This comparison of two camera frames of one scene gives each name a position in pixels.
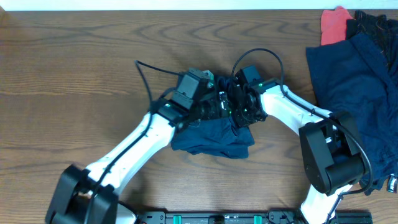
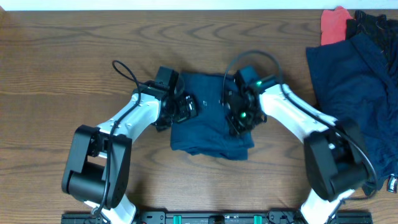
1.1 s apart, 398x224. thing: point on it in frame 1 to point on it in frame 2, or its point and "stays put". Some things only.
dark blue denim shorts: (218, 136) stays put
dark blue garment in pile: (352, 81) stays put
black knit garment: (382, 31) stays put
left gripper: (222, 104) to (189, 107)
